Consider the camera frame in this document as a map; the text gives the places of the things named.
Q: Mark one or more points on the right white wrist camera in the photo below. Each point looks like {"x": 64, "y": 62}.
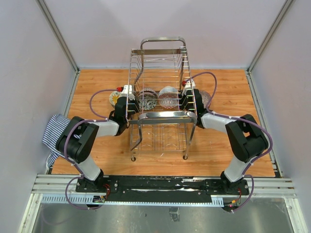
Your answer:
{"x": 188, "y": 85}

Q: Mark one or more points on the blue striped cloth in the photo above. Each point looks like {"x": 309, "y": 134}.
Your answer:
{"x": 55, "y": 127}

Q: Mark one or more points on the aluminium frame rail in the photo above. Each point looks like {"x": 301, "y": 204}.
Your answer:
{"x": 55, "y": 29}

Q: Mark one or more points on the brown diamond pattern bowl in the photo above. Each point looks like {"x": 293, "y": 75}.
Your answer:
{"x": 147, "y": 90}

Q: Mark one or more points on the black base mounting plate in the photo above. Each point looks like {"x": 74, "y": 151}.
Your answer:
{"x": 162, "y": 185}

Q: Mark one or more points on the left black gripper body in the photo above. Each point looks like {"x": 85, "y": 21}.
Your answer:
{"x": 134, "y": 109}

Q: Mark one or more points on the plain white bowl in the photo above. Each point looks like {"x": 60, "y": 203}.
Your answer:
{"x": 168, "y": 89}

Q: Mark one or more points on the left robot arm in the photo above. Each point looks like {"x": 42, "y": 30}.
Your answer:
{"x": 77, "y": 139}

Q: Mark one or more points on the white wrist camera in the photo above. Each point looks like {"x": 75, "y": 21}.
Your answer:
{"x": 129, "y": 92}
{"x": 188, "y": 85}

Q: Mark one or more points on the red geometric pattern bowl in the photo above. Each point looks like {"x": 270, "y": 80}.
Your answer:
{"x": 168, "y": 100}

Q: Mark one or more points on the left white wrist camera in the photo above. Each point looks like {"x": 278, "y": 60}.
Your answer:
{"x": 129, "y": 92}

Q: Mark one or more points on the silver wire dish rack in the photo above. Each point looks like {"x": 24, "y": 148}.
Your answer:
{"x": 157, "y": 63}

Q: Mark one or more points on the red ikat pattern bowl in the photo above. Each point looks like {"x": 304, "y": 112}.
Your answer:
{"x": 206, "y": 98}

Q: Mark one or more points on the grey slotted cable duct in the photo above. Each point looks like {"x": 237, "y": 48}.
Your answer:
{"x": 185, "y": 199}

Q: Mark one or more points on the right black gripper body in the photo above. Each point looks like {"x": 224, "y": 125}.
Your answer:
{"x": 182, "y": 102}

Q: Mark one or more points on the black leaf coral bowl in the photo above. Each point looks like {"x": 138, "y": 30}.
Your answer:
{"x": 147, "y": 102}

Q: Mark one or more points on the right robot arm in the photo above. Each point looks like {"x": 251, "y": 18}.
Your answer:
{"x": 248, "y": 140}

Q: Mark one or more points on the yellow rim leaf bowl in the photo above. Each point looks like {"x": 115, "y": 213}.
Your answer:
{"x": 113, "y": 98}

